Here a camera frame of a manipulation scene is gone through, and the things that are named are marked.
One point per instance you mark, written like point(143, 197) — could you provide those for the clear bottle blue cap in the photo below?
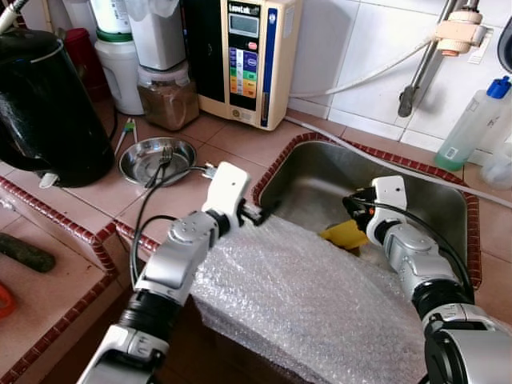
point(468, 132)

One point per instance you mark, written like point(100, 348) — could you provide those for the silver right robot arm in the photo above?
point(416, 260)

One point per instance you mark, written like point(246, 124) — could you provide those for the grey white appliance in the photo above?
point(158, 40)

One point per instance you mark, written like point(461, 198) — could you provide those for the white canister green band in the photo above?
point(120, 76)

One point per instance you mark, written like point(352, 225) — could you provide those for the metal fork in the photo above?
point(160, 164)

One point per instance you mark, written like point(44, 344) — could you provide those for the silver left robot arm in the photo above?
point(172, 260)

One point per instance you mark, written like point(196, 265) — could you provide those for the clear bubble wrap sheet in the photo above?
point(304, 304)

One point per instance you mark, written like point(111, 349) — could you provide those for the stainless steel sink basin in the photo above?
point(320, 180)

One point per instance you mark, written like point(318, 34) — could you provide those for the black kettle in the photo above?
point(48, 112)

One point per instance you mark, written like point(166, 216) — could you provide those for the red container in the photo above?
point(84, 60)

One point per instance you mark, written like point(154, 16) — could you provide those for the metal pipe with beige fitting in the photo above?
point(460, 34)

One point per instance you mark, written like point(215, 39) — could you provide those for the beige water ionizer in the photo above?
point(248, 72)

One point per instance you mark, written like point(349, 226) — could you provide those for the dark blue tray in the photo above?
point(506, 44)

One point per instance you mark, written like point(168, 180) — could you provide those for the dark green oblong object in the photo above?
point(24, 253)

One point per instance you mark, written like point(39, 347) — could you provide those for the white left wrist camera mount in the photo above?
point(226, 192)

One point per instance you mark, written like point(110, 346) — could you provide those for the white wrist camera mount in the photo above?
point(226, 192)
point(390, 196)

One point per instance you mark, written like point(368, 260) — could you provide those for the white green tongs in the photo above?
point(130, 124)

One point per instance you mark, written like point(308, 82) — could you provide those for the jar of brown powder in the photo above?
point(168, 104)

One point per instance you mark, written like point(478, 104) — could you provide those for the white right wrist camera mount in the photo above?
point(390, 196)

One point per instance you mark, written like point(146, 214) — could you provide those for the clear plastic cup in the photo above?
point(498, 168)

